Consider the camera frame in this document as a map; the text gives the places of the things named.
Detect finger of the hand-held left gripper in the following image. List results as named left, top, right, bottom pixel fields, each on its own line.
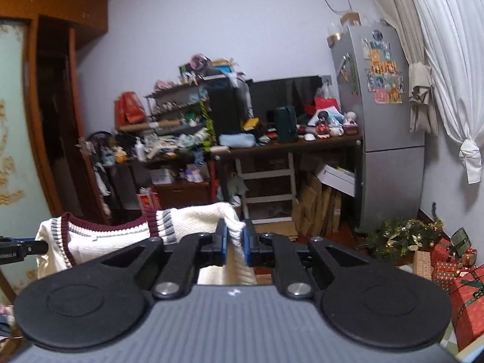
left=0, top=236, right=50, bottom=257

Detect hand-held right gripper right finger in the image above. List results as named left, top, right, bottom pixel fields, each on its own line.
left=243, top=218, right=379, bottom=300

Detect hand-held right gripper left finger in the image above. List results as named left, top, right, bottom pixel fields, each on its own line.
left=91, top=218, right=230, bottom=300

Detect cream knit sweater vest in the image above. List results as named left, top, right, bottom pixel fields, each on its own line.
left=36, top=202, right=258, bottom=286

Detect wooden drawer cabinet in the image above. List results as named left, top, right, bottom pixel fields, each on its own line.
left=151, top=181, right=212, bottom=210

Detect flattened cardboard boxes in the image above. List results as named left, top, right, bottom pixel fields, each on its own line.
left=293, top=176, right=343, bottom=237

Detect small white box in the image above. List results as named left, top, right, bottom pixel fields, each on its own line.
left=150, top=168, right=175, bottom=185

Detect light blue pouch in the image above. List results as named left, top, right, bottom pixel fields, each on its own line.
left=218, top=133, right=258, bottom=148

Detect white cardboard box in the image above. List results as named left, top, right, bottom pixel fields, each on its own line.
left=316, top=164, right=356, bottom=197

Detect cluttered wooden shelf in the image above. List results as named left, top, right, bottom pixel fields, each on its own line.
left=113, top=79, right=216, bottom=205
left=212, top=134, right=364, bottom=231

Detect dark green canister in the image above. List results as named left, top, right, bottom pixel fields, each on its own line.
left=274, top=106, right=297, bottom=142

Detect frosted glass wardrobe door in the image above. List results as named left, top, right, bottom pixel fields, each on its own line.
left=0, top=21, right=51, bottom=243

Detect black box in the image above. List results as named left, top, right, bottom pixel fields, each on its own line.
left=208, top=77, right=252, bottom=137

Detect brown cardboard tube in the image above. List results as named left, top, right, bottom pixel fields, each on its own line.
left=119, top=119, right=182, bottom=133

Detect black-haired plush doll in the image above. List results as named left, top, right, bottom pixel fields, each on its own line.
left=316, top=110, right=334, bottom=137

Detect green christmas garland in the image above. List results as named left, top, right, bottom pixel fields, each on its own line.
left=367, top=217, right=445, bottom=261

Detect silver refrigerator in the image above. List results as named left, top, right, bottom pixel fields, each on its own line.
left=327, top=23, right=426, bottom=233

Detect black television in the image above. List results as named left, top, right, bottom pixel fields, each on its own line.
left=250, top=76, right=333, bottom=119

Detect red plastic bag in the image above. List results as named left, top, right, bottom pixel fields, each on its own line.
left=314, top=96, right=341, bottom=114

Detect red paper bag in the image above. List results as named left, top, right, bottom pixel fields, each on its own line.
left=115, top=91, right=146, bottom=125

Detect tan gift box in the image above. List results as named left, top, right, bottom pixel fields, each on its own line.
left=412, top=250, right=433, bottom=280

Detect small red gift box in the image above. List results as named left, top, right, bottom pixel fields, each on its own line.
left=433, top=263, right=464, bottom=292
left=431, top=238, right=454, bottom=263

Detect cluster of fridge stickers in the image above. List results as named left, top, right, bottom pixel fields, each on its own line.
left=361, top=30, right=405, bottom=104

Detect glass jar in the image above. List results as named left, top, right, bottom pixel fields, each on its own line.
left=327, top=21, right=346, bottom=46

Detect beige hanging cloth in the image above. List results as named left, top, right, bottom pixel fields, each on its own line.
left=408, top=62, right=439, bottom=137

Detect large red gift box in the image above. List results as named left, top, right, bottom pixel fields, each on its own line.
left=452, top=267, right=484, bottom=352

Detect brown wooden wardrobe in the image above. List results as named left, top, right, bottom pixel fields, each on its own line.
left=0, top=0, right=114, bottom=303

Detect white curtain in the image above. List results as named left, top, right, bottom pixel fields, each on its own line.
left=340, top=0, right=484, bottom=184

